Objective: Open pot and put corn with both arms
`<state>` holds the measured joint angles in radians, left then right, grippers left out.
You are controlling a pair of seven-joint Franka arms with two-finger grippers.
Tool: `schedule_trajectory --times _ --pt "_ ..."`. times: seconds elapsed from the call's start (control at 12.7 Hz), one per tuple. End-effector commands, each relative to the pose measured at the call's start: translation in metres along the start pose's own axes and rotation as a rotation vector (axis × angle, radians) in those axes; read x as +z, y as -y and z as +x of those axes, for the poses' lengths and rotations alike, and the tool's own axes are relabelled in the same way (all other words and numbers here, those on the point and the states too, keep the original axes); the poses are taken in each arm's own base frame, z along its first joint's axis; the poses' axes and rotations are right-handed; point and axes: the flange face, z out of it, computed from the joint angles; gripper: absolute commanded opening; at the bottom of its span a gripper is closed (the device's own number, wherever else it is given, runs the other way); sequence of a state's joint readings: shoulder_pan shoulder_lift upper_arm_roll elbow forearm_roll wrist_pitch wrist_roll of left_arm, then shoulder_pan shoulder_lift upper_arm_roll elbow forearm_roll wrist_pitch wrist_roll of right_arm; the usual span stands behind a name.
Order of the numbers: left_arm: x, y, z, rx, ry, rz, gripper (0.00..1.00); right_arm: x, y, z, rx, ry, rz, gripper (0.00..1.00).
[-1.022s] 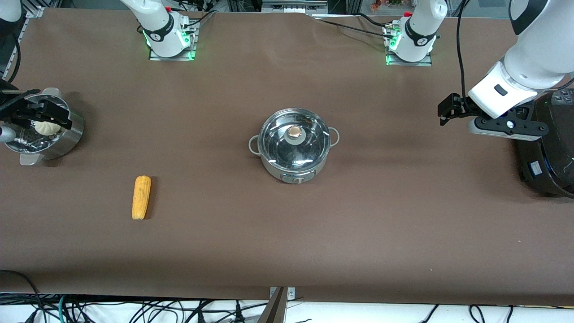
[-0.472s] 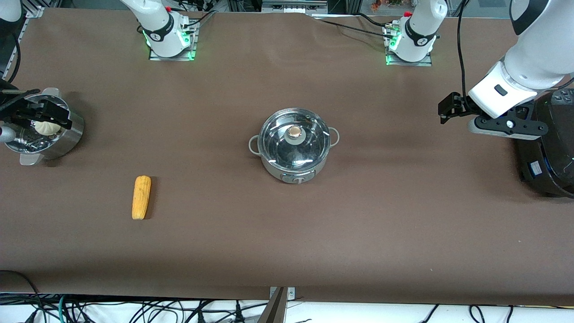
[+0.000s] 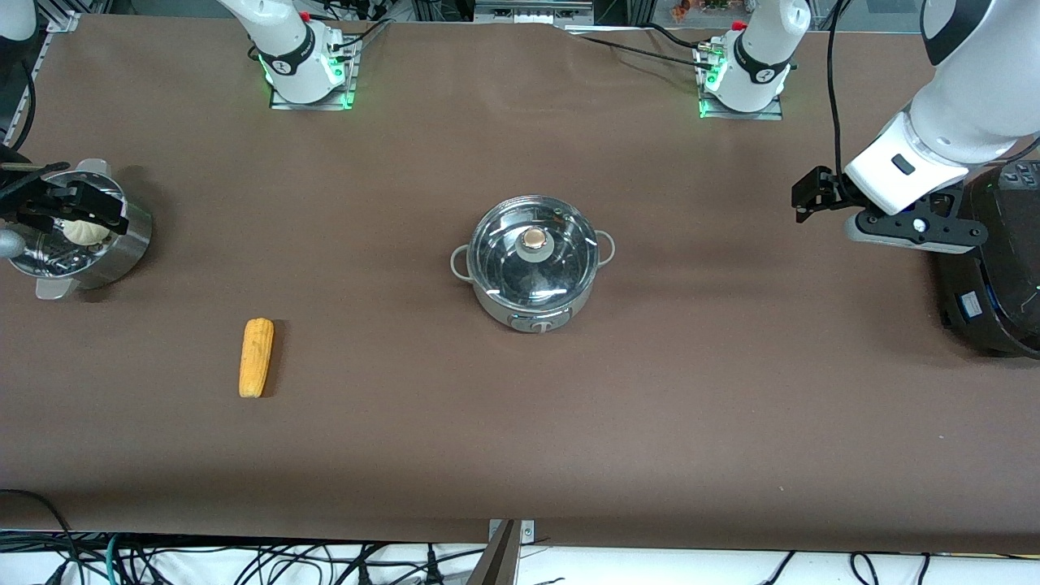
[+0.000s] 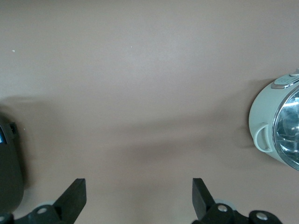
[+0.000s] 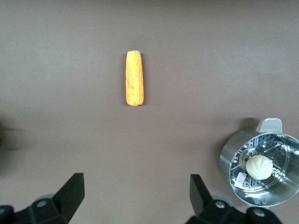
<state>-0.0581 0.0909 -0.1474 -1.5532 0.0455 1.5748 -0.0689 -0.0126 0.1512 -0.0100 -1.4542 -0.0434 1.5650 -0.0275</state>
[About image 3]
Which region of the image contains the yellow corn cob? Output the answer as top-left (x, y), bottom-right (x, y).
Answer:
top-left (238, 318), bottom-right (275, 399)

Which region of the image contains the glass pot lid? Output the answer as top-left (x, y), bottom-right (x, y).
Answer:
top-left (467, 197), bottom-right (601, 310)

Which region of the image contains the steel steamer pot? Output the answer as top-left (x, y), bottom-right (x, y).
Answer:
top-left (3, 158), bottom-right (154, 301)

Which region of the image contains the steel electric pot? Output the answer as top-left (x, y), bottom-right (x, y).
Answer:
top-left (450, 195), bottom-right (617, 335)

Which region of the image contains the white steamed bun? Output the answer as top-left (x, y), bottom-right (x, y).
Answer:
top-left (63, 218), bottom-right (112, 247)

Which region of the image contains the black round appliance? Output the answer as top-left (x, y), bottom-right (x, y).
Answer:
top-left (934, 158), bottom-right (1040, 360)

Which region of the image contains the grey metal box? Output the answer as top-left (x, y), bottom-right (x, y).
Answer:
top-left (474, 0), bottom-right (595, 26)

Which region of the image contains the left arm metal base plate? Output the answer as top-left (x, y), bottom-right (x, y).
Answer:
top-left (697, 45), bottom-right (786, 122)

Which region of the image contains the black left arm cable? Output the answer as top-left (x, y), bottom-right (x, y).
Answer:
top-left (825, 0), bottom-right (856, 204)

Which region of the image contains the aluminium frame rail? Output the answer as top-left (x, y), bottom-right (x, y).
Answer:
top-left (0, 11), bottom-right (80, 149)

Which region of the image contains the black table cable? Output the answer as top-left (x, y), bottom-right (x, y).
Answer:
top-left (569, 28), bottom-right (717, 71)

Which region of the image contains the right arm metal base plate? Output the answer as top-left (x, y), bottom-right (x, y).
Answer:
top-left (268, 37), bottom-right (359, 111)

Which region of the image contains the black floor cable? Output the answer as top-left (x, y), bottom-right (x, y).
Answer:
top-left (0, 488), bottom-right (84, 585)

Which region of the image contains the small metal bracket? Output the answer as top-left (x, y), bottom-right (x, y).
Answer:
top-left (487, 518), bottom-right (536, 544)

